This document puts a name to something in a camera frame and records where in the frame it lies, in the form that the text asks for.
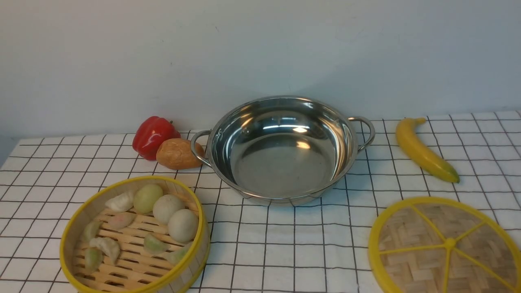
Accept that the green dumpling at left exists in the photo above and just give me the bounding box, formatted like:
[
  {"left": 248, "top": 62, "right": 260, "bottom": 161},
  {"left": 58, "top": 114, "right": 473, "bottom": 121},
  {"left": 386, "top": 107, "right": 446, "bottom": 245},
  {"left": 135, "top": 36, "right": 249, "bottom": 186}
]
[{"left": 81, "top": 220, "right": 103, "bottom": 243}]

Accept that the white-green pleated dumpling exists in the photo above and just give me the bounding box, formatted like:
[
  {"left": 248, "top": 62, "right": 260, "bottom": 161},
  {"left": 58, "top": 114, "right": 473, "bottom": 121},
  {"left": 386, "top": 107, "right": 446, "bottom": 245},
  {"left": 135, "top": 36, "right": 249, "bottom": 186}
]
[{"left": 89, "top": 237, "right": 120, "bottom": 265}]

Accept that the green dumpling front left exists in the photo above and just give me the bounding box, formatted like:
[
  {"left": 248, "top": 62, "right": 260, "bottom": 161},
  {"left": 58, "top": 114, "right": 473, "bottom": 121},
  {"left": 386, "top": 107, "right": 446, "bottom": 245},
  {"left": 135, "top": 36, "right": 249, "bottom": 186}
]
[{"left": 84, "top": 248, "right": 104, "bottom": 275}]

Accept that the stainless steel two-handled pot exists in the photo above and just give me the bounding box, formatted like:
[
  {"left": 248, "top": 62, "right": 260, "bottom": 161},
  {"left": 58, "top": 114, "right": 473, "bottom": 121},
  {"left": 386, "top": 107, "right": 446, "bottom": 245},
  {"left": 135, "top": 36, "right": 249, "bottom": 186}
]
[{"left": 190, "top": 95, "right": 376, "bottom": 206}]

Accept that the pale green round bun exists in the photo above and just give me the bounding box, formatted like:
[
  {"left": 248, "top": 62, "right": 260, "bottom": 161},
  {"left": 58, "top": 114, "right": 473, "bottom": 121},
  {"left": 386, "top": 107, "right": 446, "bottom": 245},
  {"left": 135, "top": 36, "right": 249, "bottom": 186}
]
[{"left": 134, "top": 184, "right": 164, "bottom": 214}]

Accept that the beige dumpling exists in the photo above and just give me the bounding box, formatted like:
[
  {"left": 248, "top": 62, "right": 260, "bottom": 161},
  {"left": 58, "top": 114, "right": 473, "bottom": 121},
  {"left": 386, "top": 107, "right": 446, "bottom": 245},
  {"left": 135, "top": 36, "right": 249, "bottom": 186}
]
[{"left": 107, "top": 212, "right": 136, "bottom": 230}]

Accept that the white black-grid tablecloth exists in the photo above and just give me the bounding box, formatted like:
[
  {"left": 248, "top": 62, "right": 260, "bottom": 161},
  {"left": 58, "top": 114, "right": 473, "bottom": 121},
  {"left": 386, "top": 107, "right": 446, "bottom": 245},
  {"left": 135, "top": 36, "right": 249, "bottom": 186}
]
[{"left": 0, "top": 111, "right": 521, "bottom": 293}]

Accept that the yellow banana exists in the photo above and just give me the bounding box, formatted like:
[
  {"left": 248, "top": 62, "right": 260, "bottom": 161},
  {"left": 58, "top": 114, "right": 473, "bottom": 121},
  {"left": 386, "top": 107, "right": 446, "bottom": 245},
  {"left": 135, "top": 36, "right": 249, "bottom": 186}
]
[{"left": 396, "top": 117, "right": 460, "bottom": 183}]

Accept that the cream round bun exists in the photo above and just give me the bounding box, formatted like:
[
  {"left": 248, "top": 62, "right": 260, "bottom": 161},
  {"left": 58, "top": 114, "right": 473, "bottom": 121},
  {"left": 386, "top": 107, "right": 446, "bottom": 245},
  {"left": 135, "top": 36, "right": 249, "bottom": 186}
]
[{"left": 168, "top": 208, "right": 199, "bottom": 243}]

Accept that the green dumpling centre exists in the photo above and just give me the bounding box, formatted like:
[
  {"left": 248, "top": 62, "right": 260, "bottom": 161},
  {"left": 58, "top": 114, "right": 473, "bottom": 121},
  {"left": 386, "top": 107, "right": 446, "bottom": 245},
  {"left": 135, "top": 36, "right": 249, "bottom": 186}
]
[{"left": 143, "top": 233, "right": 170, "bottom": 255}]

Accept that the brown potato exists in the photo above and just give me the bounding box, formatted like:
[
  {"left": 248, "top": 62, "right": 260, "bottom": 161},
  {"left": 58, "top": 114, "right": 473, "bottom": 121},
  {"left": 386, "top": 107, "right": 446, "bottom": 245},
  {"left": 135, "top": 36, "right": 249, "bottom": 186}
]
[{"left": 156, "top": 138, "right": 202, "bottom": 169}]

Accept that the white pleated dumpling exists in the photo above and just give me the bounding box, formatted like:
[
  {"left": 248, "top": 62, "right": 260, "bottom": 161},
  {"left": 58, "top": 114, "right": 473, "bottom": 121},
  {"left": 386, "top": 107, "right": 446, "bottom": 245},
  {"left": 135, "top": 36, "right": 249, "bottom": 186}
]
[{"left": 105, "top": 191, "right": 135, "bottom": 213}]

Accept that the pale green dumpling right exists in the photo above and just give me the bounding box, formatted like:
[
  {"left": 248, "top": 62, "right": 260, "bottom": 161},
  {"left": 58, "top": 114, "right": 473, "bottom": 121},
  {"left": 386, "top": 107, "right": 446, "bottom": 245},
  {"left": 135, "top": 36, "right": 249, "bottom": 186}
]
[{"left": 164, "top": 242, "right": 193, "bottom": 266}]

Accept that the white round bun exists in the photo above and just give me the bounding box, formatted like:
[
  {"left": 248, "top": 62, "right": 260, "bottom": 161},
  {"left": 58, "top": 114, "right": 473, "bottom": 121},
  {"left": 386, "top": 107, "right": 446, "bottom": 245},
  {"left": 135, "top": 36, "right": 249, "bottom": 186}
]
[{"left": 152, "top": 194, "right": 185, "bottom": 225}]

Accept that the yellow-rimmed woven steamer lid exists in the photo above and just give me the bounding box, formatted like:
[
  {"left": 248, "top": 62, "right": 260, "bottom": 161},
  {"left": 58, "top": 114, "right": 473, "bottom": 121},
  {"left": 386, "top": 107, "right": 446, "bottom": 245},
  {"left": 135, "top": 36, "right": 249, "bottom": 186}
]
[{"left": 368, "top": 197, "right": 521, "bottom": 293}]

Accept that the yellow-rimmed bamboo steamer basket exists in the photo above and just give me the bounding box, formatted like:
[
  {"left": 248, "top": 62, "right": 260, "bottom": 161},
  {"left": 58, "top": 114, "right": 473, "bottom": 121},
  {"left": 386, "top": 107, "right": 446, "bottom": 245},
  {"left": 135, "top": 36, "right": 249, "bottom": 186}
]
[{"left": 59, "top": 176, "right": 210, "bottom": 293}]

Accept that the red bell pepper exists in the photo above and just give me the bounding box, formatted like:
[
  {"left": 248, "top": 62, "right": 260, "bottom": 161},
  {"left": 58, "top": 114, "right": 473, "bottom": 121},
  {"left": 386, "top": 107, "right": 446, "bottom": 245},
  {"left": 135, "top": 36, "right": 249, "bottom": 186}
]
[{"left": 132, "top": 116, "right": 181, "bottom": 161}]

